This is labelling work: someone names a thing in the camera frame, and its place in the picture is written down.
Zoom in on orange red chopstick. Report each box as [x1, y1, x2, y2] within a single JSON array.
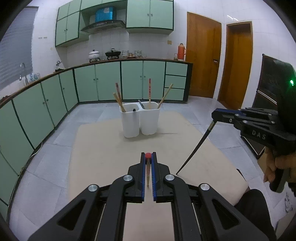
[[148, 78, 152, 109]]

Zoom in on person's right hand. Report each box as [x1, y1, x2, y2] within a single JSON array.
[[263, 147, 296, 183]]

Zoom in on plain wooden chopstick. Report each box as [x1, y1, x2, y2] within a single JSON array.
[[113, 92, 126, 113], [158, 83, 173, 109]]

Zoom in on grey window blind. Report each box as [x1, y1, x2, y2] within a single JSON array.
[[1, 7, 38, 89]]

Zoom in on green upper cabinets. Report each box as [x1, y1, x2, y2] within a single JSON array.
[[55, 1, 174, 47]]

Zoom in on red handled chopstick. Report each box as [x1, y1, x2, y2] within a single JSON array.
[[145, 153, 152, 187]]

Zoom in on orange thermos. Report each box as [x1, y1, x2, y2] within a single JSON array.
[[177, 43, 186, 61]]

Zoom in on black range hood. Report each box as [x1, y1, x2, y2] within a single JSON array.
[[81, 20, 126, 34]]

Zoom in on left wooden door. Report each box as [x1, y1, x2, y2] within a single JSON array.
[[186, 12, 222, 98]]

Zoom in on white utensil holder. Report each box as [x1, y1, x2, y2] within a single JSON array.
[[119, 101, 160, 138]]

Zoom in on green cabinets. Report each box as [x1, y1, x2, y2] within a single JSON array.
[[1, 59, 193, 217], [55, 1, 174, 47]]

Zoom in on black chopstick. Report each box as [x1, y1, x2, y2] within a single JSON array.
[[176, 120, 217, 175]]

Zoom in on green lower cabinets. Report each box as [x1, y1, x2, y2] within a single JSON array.
[[1, 59, 193, 217]]

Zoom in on beige tablecloth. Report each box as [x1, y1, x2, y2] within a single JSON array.
[[68, 111, 248, 240]]

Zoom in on chrome kitchen faucet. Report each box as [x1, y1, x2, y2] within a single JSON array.
[[19, 63, 29, 85]]

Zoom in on red patterned chopstick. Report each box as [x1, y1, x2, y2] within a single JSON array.
[[115, 82, 122, 102]]

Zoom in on wooden door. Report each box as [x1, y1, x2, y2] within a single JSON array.
[[186, 12, 222, 98], [218, 22, 253, 109]]

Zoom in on right wooden door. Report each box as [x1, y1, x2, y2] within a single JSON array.
[[218, 22, 253, 109]]

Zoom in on black wok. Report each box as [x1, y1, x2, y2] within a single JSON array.
[[105, 48, 121, 60]]

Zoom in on black glass cabinet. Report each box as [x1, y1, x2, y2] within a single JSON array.
[[240, 53, 296, 156]]

